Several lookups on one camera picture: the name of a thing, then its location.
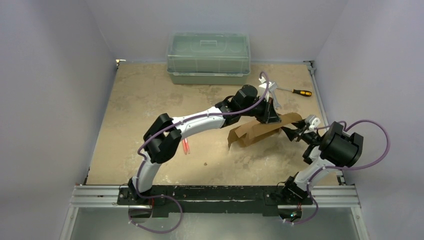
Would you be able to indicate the red pen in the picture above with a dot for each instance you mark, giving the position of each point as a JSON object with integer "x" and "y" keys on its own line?
{"x": 187, "y": 146}
{"x": 185, "y": 150}

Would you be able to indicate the aluminium frame extrusion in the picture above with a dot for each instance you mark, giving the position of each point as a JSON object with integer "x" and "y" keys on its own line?
{"x": 114, "y": 196}

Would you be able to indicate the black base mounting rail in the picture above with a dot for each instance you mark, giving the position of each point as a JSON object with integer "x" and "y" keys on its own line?
{"x": 174, "y": 206}

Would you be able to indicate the green clear-lid plastic toolbox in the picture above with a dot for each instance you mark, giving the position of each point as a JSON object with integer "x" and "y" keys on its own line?
{"x": 205, "y": 58}

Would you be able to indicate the brown cardboard box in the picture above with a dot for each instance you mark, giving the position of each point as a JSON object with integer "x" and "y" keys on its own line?
{"x": 252, "y": 132}

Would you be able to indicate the black yellow handled screwdriver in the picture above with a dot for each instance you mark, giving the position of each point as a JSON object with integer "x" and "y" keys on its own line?
{"x": 304, "y": 93}

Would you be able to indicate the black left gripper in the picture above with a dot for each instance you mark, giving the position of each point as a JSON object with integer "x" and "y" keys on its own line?
{"x": 269, "y": 115}

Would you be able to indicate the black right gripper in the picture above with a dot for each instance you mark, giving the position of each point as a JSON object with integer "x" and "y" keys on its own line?
{"x": 298, "y": 132}

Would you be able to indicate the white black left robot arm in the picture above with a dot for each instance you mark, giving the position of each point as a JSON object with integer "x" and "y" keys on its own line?
{"x": 162, "y": 139}

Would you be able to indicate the silver open-end wrench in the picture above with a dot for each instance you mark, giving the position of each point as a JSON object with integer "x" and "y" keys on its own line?
{"x": 273, "y": 95}

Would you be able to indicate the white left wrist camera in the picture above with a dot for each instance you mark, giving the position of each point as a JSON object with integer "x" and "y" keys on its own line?
{"x": 266, "y": 88}

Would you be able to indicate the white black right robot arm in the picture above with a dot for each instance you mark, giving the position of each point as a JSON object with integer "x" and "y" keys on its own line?
{"x": 324, "y": 154}

